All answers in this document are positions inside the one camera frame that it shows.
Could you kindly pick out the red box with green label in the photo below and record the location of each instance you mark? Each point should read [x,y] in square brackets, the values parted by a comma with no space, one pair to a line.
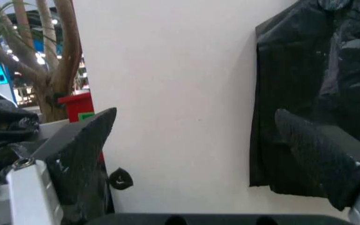
[78,105]

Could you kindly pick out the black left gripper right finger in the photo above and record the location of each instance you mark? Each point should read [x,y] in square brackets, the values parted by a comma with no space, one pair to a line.
[320,159]

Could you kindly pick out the potted tree with brown trunks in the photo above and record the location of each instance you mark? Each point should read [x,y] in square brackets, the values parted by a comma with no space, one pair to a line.
[58,70]

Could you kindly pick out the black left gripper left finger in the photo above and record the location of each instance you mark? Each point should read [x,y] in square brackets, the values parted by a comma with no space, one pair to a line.
[80,150]

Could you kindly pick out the black garbage bag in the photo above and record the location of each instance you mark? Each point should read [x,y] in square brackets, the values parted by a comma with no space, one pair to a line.
[295,70]

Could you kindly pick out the small black plastic scrap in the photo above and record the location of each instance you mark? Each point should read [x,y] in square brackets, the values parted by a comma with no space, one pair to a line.
[121,178]

